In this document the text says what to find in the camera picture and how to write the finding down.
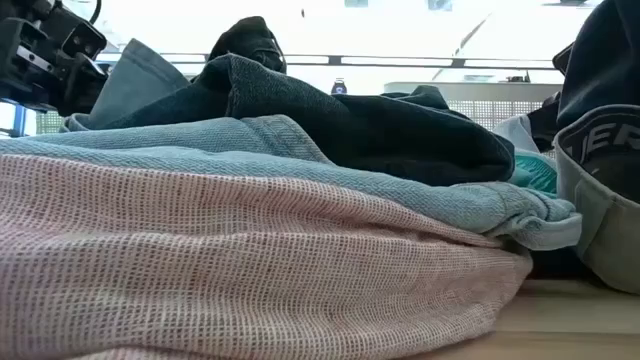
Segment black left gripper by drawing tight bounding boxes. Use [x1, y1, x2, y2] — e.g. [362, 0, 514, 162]
[0, 0, 109, 117]

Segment light blue denim jeans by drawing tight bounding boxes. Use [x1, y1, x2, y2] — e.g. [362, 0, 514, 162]
[0, 38, 584, 251]

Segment black garment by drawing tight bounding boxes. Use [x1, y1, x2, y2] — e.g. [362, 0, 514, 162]
[206, 14, 288, 75]

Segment pink waffle-weave cloth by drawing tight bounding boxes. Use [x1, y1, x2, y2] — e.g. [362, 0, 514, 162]
[0, 152, 535, 360]

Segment dark denim jeans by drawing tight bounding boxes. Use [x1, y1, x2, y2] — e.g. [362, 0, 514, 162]
[99, 53, 516, 187]

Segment white garment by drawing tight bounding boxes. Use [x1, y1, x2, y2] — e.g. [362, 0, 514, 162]
[492, 113, 542, 155]

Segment teal shirt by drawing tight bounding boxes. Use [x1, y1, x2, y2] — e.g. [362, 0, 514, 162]
[507, 149, 559, 197]

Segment dark navy garment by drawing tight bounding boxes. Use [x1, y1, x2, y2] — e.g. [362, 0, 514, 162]
[527, 0, 640, 151]

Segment grey briefs with black waistband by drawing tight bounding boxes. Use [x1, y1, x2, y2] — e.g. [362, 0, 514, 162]
[553, 103, 640, 295]

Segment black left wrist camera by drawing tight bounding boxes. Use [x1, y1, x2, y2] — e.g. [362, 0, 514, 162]
[60, 19, 109, 64]

